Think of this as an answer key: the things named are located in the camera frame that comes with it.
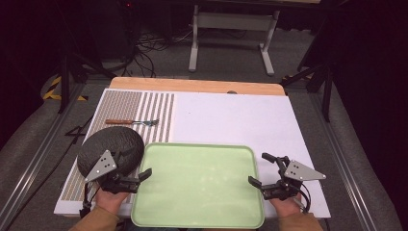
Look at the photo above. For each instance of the white metal desk frame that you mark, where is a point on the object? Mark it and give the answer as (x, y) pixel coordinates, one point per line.
(235, 21)

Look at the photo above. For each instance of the light green tray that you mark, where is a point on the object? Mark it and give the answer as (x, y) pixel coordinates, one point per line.
(197, 186)

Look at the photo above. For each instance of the aluminium floor rail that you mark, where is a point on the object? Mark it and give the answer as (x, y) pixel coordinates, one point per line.
(38, 160)
(346, 166)

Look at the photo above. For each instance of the person's left hand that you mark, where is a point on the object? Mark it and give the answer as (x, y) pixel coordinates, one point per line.
(110, 200)

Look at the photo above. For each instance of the white table cover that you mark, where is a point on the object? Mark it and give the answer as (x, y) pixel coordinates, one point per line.
(231, 118)

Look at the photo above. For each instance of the black tripod stand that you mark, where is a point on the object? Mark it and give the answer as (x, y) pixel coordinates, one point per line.
(65, 80)
(326, 93)

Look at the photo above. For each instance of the wooden table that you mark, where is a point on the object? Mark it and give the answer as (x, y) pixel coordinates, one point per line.
(192, 86)

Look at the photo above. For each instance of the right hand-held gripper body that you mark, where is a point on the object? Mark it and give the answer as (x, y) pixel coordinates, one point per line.
(303, 173)

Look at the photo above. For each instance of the striped woven placemat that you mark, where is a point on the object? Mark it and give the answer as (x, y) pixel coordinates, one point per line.
(125, 106)

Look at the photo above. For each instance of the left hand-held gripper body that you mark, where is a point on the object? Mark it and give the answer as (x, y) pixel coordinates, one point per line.
(102, 166)

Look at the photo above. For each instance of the person's right hand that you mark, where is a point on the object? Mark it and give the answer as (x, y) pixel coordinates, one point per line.
(285, 207)

